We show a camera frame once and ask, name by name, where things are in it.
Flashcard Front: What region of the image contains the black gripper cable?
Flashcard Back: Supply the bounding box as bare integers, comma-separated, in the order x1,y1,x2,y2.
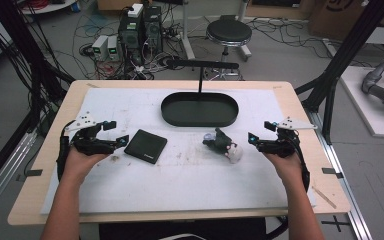
55,119,78,183
288,133,311,194

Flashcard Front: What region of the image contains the dark toy with white ball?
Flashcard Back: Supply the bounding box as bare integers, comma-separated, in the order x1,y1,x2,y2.
202,127,244,165

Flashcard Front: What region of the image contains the white floor board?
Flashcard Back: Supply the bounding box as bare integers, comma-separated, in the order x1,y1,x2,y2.
339,65,384,140

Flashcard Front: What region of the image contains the person's right hand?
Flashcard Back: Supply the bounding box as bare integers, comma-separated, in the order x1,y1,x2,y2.
263,151,310,190

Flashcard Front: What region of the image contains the cardboard box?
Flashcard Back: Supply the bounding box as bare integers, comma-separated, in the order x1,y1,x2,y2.
307,0,383,42

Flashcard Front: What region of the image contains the black tape cross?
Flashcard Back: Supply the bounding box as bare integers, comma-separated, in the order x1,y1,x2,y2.
321,214,351,234

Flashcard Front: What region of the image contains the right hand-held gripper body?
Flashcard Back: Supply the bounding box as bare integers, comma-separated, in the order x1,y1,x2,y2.
257,116,318,159

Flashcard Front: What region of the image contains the black square wallet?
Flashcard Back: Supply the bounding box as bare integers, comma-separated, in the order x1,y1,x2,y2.
123,128,168,165

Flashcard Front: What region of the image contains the black computer tower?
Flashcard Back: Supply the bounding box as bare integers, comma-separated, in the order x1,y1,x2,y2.
117,13,145,65
142,5,164,54

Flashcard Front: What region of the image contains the person's dark clothing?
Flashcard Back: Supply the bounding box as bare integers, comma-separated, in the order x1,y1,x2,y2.
98,217,289,240

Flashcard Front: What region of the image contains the black oval tray with stand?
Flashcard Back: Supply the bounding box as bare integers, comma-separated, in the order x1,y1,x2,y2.
160,59,240,128

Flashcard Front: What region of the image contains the black frame post with cables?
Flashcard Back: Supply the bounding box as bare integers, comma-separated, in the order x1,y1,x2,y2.
0,0,77,136

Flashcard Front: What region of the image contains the grey robot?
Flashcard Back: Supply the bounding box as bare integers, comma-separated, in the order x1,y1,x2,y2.
361,61,384,118

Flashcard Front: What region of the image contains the aluminium rail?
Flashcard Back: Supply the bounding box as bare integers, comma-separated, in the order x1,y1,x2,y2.
0,129,38,223
307,110,374,240

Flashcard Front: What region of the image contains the black round stool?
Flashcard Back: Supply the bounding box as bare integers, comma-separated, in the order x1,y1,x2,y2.
205,18,254,81

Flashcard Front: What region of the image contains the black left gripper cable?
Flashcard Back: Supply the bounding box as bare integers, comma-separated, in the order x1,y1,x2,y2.
55,119,78,183

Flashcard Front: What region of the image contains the grey power supply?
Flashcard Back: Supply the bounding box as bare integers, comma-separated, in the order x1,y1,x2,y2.
106,35,121,62
91,34,110,61

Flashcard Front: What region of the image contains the white box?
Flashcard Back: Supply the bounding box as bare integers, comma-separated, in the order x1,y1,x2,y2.
126,3,145,19

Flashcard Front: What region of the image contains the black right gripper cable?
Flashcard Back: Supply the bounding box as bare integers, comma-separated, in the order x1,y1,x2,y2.
288,133,311,194

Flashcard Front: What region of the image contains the white table mat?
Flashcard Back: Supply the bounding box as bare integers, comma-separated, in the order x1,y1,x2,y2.
39,87,318,216

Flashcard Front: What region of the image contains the tangle of floor cables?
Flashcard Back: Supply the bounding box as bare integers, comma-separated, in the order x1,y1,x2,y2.
246,16,348,61
51,6,188,81

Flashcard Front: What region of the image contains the black tape strip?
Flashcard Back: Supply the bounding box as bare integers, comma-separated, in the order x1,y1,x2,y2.
321,167,345,180
15,168,44,183

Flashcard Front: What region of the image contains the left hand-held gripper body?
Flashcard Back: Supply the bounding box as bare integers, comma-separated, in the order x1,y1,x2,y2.
65,111,118,156

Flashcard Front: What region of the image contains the thin wooden stick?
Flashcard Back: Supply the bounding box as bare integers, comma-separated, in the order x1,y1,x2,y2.
311,185,338,210

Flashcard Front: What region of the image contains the person's left hand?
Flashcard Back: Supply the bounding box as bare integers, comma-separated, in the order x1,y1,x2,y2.
61,146,110,187

